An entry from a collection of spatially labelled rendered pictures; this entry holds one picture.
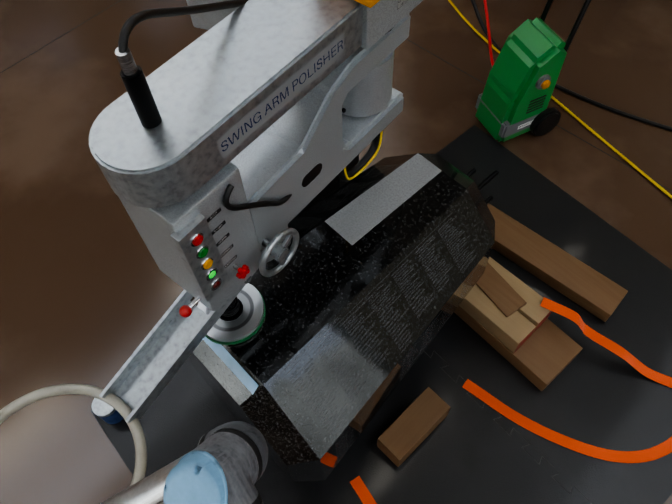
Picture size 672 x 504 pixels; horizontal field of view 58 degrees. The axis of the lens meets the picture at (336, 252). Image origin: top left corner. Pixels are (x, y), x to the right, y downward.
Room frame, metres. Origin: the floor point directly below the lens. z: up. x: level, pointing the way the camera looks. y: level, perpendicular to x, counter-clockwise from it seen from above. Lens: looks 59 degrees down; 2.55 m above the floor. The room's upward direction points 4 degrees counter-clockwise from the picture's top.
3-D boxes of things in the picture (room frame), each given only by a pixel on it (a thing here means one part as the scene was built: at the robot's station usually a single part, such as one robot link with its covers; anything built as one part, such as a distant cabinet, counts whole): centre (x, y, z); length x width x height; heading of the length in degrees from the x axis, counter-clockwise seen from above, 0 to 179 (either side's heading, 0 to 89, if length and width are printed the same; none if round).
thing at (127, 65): (0.86, 0.34, 1.76); 0.04 x 0.04 x 0.17
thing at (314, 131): (1.14, 0.07, 1.28); 0.74 x 0.23 x 0.49; 138
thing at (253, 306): (0.86, 0.34, 0.82); 0.21 x 0.21 x 0.01
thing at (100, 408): (0.81, 0.98, 0.08); 0.10 x 0.10 x 0.13
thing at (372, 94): (1.34, -0.10, 1.32); 0.19 x 0.19 x 0.20
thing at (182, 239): (0.73, 0.31, 1.35); 0.08 x 0.03 x 0.28; 138
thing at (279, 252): (0.86, 0.17, 1.18); 0.15 x 0.10 x 0.15; 138
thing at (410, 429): (0.65, -0.27, 0.07); 0.30 x 0.12 x 0.12; 131
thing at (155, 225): (0.92, 0.29, 1.30); 0.36 x 0.22 x 0.45; 138
